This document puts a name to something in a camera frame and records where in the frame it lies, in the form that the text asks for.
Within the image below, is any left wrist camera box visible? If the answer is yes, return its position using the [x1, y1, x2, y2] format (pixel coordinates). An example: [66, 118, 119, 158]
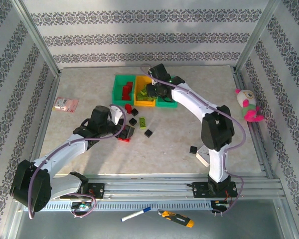
[109, 105, 125, 125]

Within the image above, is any white blue marker pen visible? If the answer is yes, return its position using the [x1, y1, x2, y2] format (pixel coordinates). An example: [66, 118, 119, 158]
[121, 206, 151, 223]

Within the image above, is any small circuit board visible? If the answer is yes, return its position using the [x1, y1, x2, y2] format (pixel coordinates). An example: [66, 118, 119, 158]
[213, 200, 231, 209]
[70, 202, 93, 212]

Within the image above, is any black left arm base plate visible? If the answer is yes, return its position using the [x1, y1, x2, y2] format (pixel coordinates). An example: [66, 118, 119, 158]
[59, 183, 106, 200]

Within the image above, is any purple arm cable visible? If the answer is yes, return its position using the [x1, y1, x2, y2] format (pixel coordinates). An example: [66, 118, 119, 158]
[140, 63, 247, 217]
[28, 104, 127, 220]

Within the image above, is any pink card packet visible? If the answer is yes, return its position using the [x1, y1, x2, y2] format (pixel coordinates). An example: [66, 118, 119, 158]
[52, 97, 80, 114]

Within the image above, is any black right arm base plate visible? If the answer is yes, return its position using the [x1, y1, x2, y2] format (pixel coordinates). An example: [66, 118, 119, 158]
[186, 181, 239, 199]

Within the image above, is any green plastic bin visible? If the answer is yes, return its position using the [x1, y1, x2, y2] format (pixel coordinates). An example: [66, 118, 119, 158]
[112, 74, 137, 106]
[155, 75, 178, 109]

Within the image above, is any aluminium mounting rail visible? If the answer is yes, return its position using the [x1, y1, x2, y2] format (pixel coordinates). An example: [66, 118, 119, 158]
[13, 174, 285, 200]

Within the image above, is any grey slotted cable duct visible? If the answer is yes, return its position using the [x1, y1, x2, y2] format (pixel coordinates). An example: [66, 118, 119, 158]
[23, 201, 212, 212]

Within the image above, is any yellow black utility knife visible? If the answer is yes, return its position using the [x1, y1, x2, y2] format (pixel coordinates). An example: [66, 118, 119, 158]
[157, 210, 195, 229]

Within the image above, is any aluminium side rail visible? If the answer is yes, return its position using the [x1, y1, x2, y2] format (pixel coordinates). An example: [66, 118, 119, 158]
[233, 67, 275, 180]
[24, 74, 62, 180]

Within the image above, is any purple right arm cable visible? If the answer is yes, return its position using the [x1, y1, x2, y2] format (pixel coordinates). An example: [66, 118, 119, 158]
[140, 63, 247, 217]

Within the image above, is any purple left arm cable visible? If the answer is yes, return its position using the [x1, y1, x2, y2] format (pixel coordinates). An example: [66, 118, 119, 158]
[28, 104, 127, 220]

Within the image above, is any aluminium frame post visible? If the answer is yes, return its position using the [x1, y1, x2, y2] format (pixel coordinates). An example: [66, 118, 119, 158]
[235, 0, 282, 73]
[9, 0, 62, 77]

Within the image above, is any white square alarm clock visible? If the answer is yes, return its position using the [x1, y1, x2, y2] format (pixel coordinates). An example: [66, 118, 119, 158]
[195, 146, 211, 167]

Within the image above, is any yellow plastic bin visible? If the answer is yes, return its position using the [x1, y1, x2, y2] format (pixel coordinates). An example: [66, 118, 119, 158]
[134, 75, 157, 108]

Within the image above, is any white pink plush toy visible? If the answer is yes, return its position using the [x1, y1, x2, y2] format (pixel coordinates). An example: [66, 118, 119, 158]
[235, 88, 265, 122]

